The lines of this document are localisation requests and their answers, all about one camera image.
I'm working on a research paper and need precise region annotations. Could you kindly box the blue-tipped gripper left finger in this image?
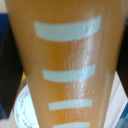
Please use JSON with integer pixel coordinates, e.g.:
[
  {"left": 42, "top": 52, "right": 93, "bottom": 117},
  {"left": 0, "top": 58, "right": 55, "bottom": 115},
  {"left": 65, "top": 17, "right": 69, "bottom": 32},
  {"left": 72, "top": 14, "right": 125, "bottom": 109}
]
[{"left": 0, "top": 13, "right": 25, "bottom": 120}]

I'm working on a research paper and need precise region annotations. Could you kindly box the white floral-rimmed plate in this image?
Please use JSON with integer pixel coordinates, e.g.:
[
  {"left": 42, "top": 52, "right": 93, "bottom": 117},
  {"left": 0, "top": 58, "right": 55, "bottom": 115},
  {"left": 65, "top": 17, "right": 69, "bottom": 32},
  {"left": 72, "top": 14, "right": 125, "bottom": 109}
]
[{"left": 14, "top": 84, "right": 40, "bottom": 128}]

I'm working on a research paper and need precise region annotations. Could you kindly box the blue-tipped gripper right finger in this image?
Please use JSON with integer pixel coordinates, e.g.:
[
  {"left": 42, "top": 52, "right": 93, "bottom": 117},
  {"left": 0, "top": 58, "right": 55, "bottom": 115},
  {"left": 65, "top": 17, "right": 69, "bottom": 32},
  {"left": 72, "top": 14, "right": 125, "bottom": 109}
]
[{"left": 113, "top": 61, "right": 128, "bottom": 104}]

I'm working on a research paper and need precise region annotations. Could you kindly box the yellow bowl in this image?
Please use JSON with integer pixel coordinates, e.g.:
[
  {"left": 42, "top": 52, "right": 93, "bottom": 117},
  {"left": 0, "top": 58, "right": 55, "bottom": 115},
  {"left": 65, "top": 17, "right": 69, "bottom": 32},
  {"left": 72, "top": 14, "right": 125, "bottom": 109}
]
[{"left": 21, "top": 72, "right": 28, "bottom": 83}]

